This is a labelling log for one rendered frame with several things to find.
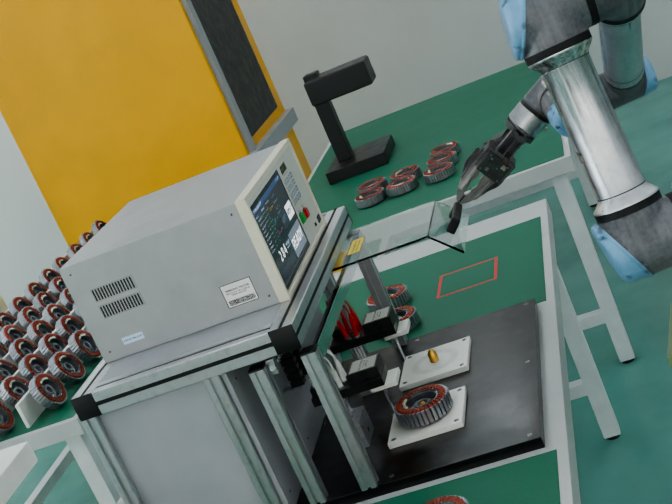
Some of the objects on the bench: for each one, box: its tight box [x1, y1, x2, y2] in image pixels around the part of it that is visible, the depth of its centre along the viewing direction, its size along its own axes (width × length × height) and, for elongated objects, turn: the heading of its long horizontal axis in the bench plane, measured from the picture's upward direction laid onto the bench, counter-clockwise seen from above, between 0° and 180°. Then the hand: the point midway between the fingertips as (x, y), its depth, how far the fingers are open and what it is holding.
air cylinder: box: [351, 405, 374, 448], centre depth 228 cm, size 5×8×6 cm
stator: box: [394, 384, 453, 428], centre depth 224 cm, size 11×11×4 cm
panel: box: [221, 306, 343, 504], centre depth 239 cm, size 1×66×30 cm, turn 44°
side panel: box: [82, 375, 283, 504], centre depth 213 cm, size 28×3×32 cm, turn 134°
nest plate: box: [399, 336, 471, 392], centre depth 247 cm, size 15×15×1 cm
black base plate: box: [297, 298, 545, 504], centre depth 237 cm, size 47×64×2 cm
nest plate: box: [388, 386, 467, 449], centre depth 225 cm, size 15×15×1 cm
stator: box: [381, 306, 420, 339], centre depth 282 cm, size 11×11×4 cm
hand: (462, 197), depth 252 cm, fingers closed
